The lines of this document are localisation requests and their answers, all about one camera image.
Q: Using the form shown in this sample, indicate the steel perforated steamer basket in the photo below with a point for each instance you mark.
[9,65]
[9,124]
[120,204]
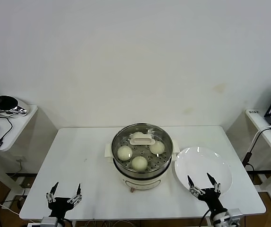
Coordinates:
[118,163]

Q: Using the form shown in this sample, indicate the white wall socket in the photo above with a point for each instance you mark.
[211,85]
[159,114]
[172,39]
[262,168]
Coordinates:
[19,160]

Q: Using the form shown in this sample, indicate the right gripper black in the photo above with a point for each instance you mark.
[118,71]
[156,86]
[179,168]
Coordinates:
[212,198]

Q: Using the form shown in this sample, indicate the white round plate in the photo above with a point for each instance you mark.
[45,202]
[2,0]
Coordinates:
[196,165]

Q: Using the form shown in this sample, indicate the white steamed baozi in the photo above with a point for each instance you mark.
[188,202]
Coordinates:
[157,148]
[137,134]
[139,163]
[125,152]

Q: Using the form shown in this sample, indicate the white labelled power strip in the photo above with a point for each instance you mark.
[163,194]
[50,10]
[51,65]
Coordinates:
[254,112]

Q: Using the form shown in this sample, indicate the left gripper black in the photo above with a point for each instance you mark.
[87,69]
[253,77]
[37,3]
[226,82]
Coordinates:
[60,205]

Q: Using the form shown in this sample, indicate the left wrist camera silver box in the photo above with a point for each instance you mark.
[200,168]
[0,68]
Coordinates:
[49,222]

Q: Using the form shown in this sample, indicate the cream electric cooking pot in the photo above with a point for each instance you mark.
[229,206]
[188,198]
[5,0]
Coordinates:
[142,183]

